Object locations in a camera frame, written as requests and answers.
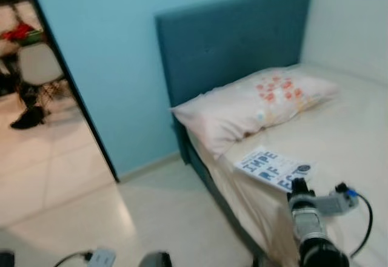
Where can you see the white magazine with blue letters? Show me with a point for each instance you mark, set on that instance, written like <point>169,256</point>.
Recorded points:
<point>267,164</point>

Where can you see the pink floral print pillow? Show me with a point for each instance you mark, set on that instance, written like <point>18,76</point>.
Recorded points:
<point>242,106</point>

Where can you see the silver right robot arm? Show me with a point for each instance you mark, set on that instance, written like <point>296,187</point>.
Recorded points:
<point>312,230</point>

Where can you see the bed with cream sheet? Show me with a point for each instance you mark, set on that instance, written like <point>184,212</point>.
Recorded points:
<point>345,139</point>

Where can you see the teal upholstered headboard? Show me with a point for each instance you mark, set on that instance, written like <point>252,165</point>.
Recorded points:
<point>230,42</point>

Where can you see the dark robot leg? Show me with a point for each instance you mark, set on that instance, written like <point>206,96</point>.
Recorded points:
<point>156,261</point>

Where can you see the person leg in black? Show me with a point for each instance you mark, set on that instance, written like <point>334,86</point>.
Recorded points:
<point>30,118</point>

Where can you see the white chair with wooden legs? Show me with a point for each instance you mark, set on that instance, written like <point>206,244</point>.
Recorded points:
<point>39,64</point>

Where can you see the red object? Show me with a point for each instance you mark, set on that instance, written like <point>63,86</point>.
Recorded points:
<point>18,33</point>

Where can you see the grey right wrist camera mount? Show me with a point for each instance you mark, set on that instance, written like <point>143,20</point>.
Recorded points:
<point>333,203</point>

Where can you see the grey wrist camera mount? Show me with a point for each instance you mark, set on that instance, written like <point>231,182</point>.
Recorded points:
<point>333,203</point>
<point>102,259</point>

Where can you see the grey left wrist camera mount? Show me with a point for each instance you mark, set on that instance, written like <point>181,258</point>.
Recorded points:
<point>102,259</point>

